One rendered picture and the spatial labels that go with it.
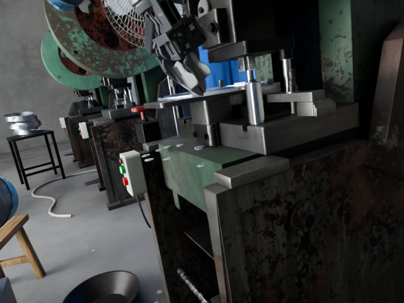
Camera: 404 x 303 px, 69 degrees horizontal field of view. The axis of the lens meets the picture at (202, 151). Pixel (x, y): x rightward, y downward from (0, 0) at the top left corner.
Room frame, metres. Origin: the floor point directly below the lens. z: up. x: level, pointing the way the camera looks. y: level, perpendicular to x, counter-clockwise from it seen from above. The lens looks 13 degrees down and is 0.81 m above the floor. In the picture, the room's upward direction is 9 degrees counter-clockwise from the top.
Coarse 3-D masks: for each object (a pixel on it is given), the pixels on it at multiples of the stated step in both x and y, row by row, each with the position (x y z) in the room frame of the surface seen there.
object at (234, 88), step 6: (240, 84) 0.91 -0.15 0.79; (264, 84) 0.72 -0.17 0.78; (210, 90) 0.74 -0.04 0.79; (216, 90) 0.74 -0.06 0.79; (222, 90) 0.66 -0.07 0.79; (228, 90) 0.66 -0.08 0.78; (234, 90) 0.66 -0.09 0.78; (240, 90) 0.67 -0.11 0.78; (168, 96) 0.87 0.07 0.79; (174, 96) 0.89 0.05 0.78; (180, 96) 0.68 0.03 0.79; (186, 96) 0.67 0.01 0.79; (192, 96) 0.70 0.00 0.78
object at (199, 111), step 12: (204, 96) 0.71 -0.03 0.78; (216, 96) 0.72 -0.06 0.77; (228, 96) 0.76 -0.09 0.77; (192, 108) 0.80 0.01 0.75; (204, 108) 0.74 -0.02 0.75; (216, 108) 0.74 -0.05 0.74; (228, 108) 0.76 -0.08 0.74; (192, 120) 0.81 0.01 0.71; (204, 120) 0.75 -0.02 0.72; (216, 120) 0.74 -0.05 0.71; (228, 120) 0.76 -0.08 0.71; (192, 132) 0.80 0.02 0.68; (204, 132) 0.75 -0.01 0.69; (216, 132) 0.74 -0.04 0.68; (204, 144) 0.76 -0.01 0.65; (216, 144) 0.74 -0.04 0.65
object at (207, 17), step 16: (208, 0) 0.84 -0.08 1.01; (224, 0) 0.77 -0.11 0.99; (240, 0) 0.76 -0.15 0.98; (256, 0) 0.78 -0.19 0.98; (272, 0) 0.80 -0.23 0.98; (208, 16) 0.79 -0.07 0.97; (224, 16) 0.77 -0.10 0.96; (240, 16) 0.76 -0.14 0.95; (256, 16) 0.78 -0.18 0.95; (272, 16) 0.80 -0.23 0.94; (208, 32) 0.80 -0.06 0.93; (224, 32) 0.77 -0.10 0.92; (240, 32) 0.76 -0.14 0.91; (256, 32) 0.78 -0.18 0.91; (272, 32) 0.80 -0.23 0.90; (208, 48) 0.83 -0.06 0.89
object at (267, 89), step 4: (268, 84) 0.79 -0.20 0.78; (276, 84) 0.80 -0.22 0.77; (264, 88) 0.78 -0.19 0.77; (268, 88) 0.79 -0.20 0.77; (272, 88) 0.79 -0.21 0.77; (276, 88) 0.80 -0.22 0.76; (280, 88) 0.80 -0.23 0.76; (264, 92) 0.78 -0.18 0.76; (268, 92) 0.78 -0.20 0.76; (272, 92) 0.79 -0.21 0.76; (276, 92) 0.80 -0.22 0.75; (232, 96) 0.86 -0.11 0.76; (236, 96) 0.84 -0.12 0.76; (240, 96) 0.82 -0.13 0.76; (244, 96) 0.80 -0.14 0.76; (264, 96) 0.78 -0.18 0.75; (232, 100) 0.86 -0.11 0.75; (236, 100) 0.84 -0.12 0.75; (240, 100) 0.82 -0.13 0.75; (244, 100) 0.81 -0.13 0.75; (264, 100) 0.78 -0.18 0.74; (232, 104) 0.86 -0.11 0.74; (236, 104) 0.84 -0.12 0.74; (240, 104) 0.82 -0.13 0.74; (244, 104) 0.81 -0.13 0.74
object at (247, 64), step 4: (248, 56) 0.83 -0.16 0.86; (252, 56) 0.83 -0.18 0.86; (240, 60) 0.84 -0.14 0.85; (244, 60) 0.83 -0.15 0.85; (248, 60) 0.82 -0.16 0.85; (252, 60) 0.83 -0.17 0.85; (240, 64) 0.84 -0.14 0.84; (244, 64) 0.83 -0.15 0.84; (248, 64) 0.82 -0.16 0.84; (252, 64) 0.83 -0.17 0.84; (240, 68) 0.85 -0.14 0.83; (244, 68) 0.83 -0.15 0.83; (248, 68) 0.83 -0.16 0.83; (252, 68) 0.83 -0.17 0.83
